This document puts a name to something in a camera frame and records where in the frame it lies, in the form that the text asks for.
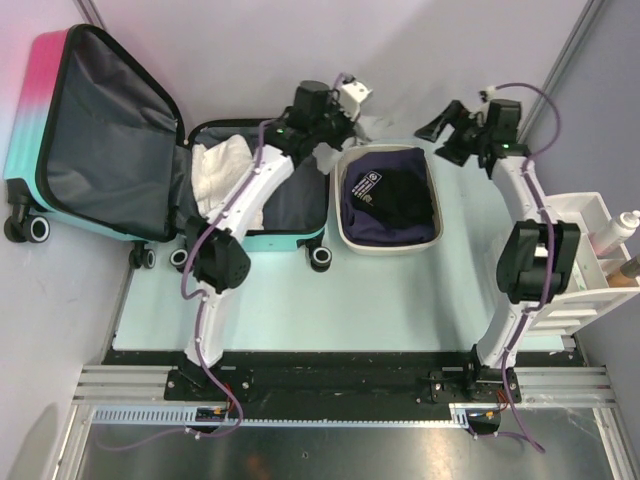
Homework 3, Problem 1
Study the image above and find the pink teal gradient bottle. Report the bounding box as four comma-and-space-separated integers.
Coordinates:
590, 210, 639, 257

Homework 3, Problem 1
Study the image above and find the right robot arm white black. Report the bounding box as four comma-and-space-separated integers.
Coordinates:
415, 99, 581, 401

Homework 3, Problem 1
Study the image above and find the left aluminium frame post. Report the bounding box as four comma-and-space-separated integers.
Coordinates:
74, 0, 107, 30

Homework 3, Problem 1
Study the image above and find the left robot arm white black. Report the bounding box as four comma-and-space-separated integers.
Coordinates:
180, 77, 372, 400

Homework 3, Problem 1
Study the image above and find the right aluminium frame post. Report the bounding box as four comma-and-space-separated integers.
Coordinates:
519, 0, 607, 140

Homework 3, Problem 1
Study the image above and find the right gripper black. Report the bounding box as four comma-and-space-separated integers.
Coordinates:
414, 100, 490, 167

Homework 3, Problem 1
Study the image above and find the white divided organizer tray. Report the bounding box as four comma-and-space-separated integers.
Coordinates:
527, 192, 639, 337

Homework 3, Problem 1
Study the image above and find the aluminium extrusion crossbar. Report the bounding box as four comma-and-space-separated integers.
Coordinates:
73, 366, 616, 407

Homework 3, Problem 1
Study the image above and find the pink and teal children's suitcase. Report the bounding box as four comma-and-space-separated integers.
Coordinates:
1, 22, 335, 274

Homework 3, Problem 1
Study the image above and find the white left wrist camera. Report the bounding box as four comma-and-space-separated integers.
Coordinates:
337, 79, 373, 122

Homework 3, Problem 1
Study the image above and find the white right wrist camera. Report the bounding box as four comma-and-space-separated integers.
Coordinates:
478, 86, 497, 116

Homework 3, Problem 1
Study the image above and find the white cloth item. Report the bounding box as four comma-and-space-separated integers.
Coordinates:
190, 114, 396, 228

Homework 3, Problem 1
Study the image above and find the white slotted cable duct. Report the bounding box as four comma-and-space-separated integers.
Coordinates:
92, 403, 497, 429

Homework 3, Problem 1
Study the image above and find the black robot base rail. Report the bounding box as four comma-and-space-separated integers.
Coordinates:
103, 350, 584, 423

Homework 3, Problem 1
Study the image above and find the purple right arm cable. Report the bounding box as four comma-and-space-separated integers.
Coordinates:
489, 81, 560, 455

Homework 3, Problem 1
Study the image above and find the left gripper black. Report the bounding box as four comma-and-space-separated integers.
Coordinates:
312, 95, 361, 153

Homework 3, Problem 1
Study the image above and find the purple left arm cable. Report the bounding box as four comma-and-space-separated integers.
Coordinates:
94, 72, 351, 454

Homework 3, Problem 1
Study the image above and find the aluminium frame post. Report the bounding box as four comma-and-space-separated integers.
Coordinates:
519, 0, 607, 140
74, 0, 107, 30

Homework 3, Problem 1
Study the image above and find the dark purple garment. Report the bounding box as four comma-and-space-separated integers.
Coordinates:
339, 148, 436, 248

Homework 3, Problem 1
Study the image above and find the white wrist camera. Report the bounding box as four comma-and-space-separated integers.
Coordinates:
337, 79, 373, 122
478, 86, 497, 116

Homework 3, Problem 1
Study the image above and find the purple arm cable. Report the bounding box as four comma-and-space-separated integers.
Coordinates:
94, 72, 351, 454
489, 81, 560, 455

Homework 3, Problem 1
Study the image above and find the black garment with print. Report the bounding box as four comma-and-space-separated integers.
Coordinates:
349, 169, 434, 229

